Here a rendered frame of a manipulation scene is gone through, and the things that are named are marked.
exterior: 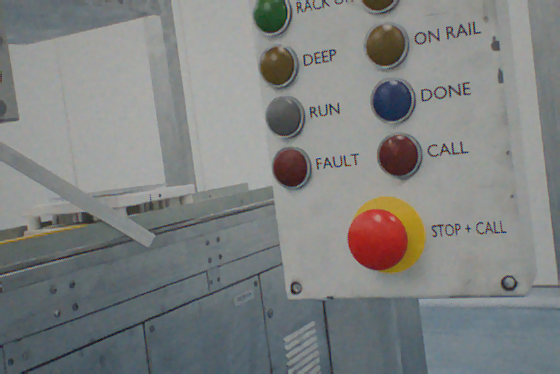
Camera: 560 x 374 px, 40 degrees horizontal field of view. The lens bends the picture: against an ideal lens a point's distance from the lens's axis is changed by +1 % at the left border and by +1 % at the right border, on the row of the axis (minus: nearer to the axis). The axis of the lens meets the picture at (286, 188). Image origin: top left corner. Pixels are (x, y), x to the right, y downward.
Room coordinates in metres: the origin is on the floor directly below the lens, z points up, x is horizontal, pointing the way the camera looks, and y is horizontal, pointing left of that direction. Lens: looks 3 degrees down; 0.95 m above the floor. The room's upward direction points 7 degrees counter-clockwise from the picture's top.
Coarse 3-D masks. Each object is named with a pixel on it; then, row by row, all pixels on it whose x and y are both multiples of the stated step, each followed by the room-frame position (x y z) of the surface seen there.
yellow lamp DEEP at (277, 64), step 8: (272, 48) 0.53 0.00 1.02; (280, 48) 0.53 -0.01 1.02; (264, 56) 0.53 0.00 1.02; (272, 56) 0.53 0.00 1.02; (280, 56) 0.53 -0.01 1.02; (288, 56) 0.52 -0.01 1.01; (264, 64) 0.53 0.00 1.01; (272, 64) 0.53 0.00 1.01; (280, 64) 0.53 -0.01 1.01; (288, 64) 0.52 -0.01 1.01; (264, 72) 0.53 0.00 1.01; (272, 72) 0.53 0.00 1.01; (280, 72) 0.53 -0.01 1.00; (288, 72) 0.52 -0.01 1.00; (272, 80) 0.53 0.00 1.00; (280, 80) 0.53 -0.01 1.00
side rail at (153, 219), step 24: (240, 192) 1.69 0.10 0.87; (264, 192) 1.79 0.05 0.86; (144, 216) 1.39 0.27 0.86; (168, 216) 1.45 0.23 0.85; (192, 216) 1.52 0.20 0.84; (24, 240) 1.14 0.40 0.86; (48, 240) 1.18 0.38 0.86; (72, 240) 1.22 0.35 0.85; (96, 240) 1.27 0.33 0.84; (0, 264) 1.09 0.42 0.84
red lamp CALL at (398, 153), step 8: (392, 136) 0.49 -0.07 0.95; (400, 136) 0.49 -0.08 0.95; (384, 144) 0.49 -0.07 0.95; (392, 144) 0.49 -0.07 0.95; (400, 144) 0.49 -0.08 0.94; (408, 144) 0.49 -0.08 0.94; (384, 152) 0.49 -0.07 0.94; (392, 152) 0.49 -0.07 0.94; (400, 152) 0.49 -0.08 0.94; (408, 152) 0.49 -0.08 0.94; (416, 152) 0.49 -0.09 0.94; (384, 160) 0.49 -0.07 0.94; (392, 160) 0.49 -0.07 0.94; (400, 160) 0.49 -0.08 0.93; (408, 160) 0.49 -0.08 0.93; (416, 160) 0.49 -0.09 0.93; (384, 168) 0.50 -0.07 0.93; (392, 168) 0.49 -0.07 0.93; (400, 168) 0.49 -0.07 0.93; (408, 168) 0.49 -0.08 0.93
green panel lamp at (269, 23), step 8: (264, 0) 0.53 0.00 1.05; (272, 0) 0.53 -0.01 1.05; (280, 0) 0.52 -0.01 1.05; (256, 8) 0.53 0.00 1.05; (264, 8) 0.53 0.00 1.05; (272, 8) 0.53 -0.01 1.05; (280, 8) 0.52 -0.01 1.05; (256, 16) 0.53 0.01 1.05; (264, 16) 0.53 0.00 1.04; (272, 16) 0.53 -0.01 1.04; (280, 16) 0.52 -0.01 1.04; (256, 24) 0.53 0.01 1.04; (264, 24) 0.53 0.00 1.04; (272, 24) 0.53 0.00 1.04; (280, 24) 0.53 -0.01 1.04; (272, 32) 0.53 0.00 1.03
